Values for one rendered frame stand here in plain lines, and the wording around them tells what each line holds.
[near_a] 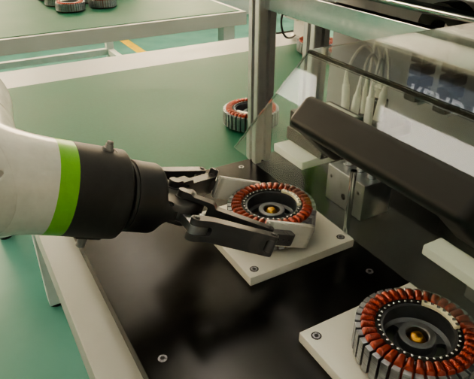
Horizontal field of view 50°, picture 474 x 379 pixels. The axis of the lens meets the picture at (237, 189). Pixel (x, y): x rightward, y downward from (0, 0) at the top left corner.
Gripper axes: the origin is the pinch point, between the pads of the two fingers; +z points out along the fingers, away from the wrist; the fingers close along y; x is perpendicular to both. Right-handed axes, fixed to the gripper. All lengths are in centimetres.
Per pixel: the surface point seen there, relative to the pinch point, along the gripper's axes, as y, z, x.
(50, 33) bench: -134, 3, -5
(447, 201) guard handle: 34.8, -24.3, 16.8
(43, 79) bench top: -86, -8, -10
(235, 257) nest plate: 3.4, -5.4, -4.9
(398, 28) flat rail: 7.4, -0.3, 24.8
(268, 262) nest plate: 6.1, -2.9, -3.8
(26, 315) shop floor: -91, 5, -86
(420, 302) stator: 21.9, 2.1, 2.1
